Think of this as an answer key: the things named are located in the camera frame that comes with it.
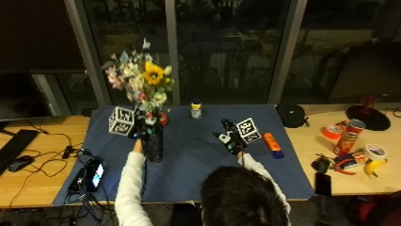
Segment person's right hand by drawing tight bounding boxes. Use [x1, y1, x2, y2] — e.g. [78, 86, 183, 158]
[212, 118, 248, 155]

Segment person's left hand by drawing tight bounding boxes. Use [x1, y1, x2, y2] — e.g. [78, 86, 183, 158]
[132, 114, 159, 141]

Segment dark glass vase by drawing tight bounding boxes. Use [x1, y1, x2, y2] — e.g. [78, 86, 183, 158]
[140, 108, 166, 164]

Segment white marker cube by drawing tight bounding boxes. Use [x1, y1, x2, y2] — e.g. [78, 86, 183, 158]
[236, 117, 264, 144]
[108, 105, 138, 137]

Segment small bottle with yellow label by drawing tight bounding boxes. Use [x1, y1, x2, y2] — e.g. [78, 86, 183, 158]
[190, 98, 204, 121]

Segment orange tube with blue cap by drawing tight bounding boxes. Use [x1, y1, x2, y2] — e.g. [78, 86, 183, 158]
[263, 132, 286, 160]

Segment mixed flower bouquet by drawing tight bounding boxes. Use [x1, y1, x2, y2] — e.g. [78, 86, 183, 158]
[100, 38, 176, 113]

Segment black round pouch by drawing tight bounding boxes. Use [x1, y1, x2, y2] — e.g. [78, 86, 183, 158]
[275, 103, 311, 129]

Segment blue table mat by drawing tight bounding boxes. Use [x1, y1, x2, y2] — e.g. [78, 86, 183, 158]
[52, 104, 316, 207]

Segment black device with lit screen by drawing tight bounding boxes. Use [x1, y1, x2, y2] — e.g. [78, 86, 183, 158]
[67, 156, 106, 194]

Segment orange tape roll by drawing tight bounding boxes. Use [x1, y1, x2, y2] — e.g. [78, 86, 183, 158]
[322, 124, 344, 141]

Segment small black pouch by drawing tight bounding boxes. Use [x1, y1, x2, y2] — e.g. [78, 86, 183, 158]
[311, 153, 332, 175]

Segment red chips can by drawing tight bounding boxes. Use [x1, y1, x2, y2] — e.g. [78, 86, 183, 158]
[332, 119, 368, 156]

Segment black phone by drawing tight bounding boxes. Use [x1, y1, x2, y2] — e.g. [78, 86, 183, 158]
[315, 171, 334, 198]

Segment red and blue snack packet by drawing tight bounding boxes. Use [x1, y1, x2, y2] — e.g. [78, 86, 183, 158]
[332, 150, 371, 170]

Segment black monitor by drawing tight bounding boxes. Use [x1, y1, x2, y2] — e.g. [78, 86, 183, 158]
[0, 70, 54, 122]

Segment black keyboard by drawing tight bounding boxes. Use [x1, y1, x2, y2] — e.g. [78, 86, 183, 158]
[0, 129, 42, 177]

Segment black computer mouse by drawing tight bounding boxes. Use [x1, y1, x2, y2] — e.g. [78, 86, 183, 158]
[9, 154, 35, 173]

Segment black and red stand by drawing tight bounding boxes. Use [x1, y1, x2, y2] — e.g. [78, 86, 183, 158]
[346, 93, 392, 132]

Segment white tape roll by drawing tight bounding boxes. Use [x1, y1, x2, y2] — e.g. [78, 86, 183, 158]
[363, 143, 390, 162]

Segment yellow banana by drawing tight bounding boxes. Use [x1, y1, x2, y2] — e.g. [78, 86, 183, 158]
[364, 158, 390, 179]

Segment red bag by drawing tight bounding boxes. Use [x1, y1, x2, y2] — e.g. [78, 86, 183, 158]
[347, 191, 401, 226]

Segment black cable bundle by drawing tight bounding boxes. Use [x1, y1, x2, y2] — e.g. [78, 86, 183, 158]
[9, 121, 118, 226]

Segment orange handled pliers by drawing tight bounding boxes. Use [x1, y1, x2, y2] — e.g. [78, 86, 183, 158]
[332, 168, 358, 176]

